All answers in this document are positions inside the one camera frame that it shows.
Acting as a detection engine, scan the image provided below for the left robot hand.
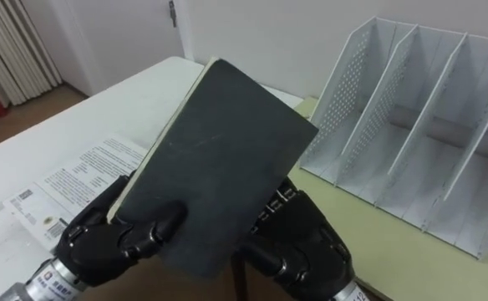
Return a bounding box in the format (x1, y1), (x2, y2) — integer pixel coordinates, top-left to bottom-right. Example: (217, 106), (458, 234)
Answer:
(54, 174), (189, 288)

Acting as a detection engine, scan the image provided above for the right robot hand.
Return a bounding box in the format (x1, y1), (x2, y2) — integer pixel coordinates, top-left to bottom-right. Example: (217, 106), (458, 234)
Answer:
(231, 176), (356, 301)

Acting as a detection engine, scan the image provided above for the dark grey hardcover book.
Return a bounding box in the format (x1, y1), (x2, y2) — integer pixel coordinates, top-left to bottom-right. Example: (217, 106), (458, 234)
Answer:
(106, 56), (319, 280)

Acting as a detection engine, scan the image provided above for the printed paper sheet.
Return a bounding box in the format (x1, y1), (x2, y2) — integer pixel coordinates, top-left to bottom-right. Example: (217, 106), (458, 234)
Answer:
(2, 134), (149, 253)

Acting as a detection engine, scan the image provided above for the pale yellow-green desk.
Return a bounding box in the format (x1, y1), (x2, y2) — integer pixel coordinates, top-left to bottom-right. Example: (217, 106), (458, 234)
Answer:
(287, 95), (488, 301)

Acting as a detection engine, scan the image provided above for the white desk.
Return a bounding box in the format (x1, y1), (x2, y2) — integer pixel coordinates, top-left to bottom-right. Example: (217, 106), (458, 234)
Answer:
(0, 56), (304, 301)

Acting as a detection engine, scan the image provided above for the white perforated file organizer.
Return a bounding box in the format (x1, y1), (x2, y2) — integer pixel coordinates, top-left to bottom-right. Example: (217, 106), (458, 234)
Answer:
(297, 15), (488, 260)

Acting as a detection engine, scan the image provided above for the white door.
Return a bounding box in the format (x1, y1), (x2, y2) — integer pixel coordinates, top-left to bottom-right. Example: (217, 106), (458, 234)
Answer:
(58, 0), (186, 95)

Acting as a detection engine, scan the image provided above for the white radiator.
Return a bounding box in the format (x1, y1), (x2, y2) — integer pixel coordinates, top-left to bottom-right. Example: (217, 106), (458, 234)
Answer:
(0, 0), (64, 108)

